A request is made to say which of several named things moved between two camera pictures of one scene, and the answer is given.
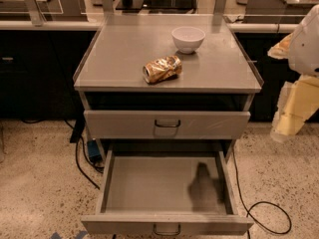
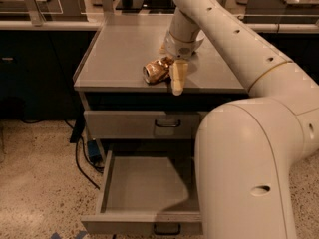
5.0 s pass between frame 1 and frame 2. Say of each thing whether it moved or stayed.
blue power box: stayed
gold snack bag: stayed
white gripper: moved
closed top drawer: stayed
